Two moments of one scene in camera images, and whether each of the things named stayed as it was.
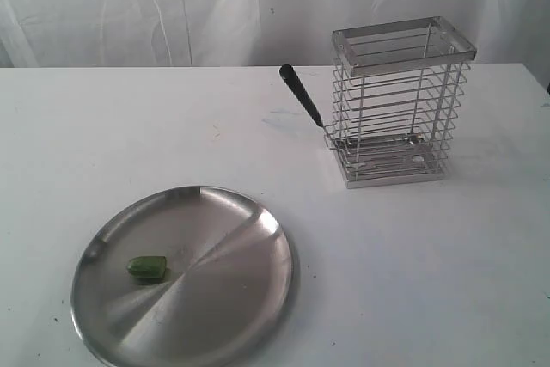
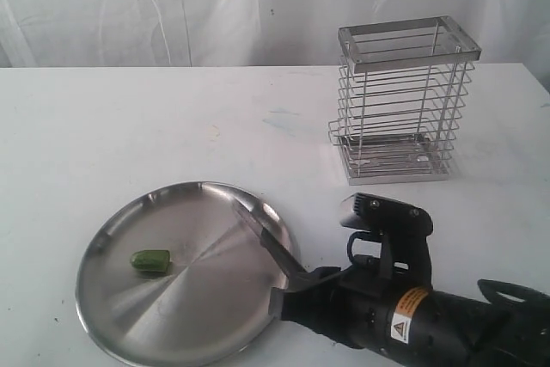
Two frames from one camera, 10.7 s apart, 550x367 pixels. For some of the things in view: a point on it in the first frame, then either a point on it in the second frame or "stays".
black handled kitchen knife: [349, 139] -> [277, 247]
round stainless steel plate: [223, 299] stays
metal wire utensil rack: [397, 90] stays
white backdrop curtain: [132, 11] stays
